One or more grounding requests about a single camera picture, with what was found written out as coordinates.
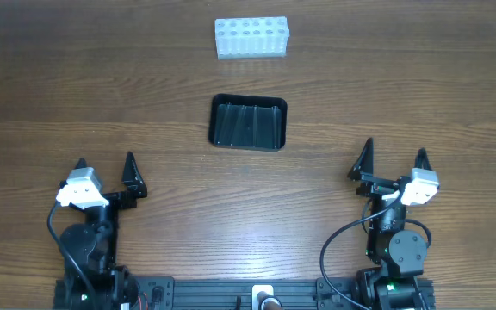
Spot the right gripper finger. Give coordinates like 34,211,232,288
414,147,432,170
347,137,375,182

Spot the mounting rail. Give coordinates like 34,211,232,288
53,276,437,310

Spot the white test tube rack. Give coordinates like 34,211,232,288
214,15,291,60

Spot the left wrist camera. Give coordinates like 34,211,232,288
55,166,110,211

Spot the clear test tube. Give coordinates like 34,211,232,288
271,105,284,150

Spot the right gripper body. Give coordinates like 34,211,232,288
356,171,404,199

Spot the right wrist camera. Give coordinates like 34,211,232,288
381,167,441,207

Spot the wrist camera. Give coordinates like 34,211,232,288
55,166,110,211
381,167,441,207

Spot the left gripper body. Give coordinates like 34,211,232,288
101,191,140,212

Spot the black tray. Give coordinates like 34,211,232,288
208,93,288,152

